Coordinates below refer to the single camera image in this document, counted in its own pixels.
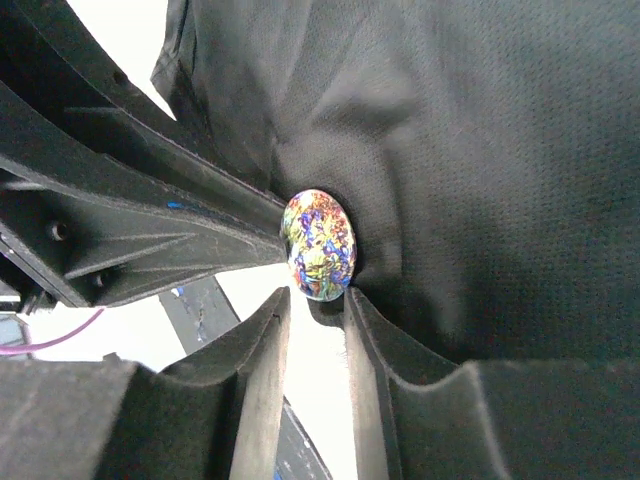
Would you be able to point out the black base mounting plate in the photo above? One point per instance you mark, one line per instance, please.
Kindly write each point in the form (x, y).
(199, 312)

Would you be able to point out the round multicolour brooch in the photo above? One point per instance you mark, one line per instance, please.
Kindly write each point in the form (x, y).
(320, 243)

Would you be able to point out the black t-shirt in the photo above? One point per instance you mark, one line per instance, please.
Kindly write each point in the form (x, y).
(487, 153)

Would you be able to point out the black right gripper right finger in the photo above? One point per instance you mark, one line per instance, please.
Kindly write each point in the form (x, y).
(417, 415)

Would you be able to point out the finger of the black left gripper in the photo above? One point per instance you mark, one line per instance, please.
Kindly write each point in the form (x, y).
(92, 232)
(51, 61)

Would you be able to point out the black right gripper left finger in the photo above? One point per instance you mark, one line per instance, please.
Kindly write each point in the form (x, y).
(212, 415)

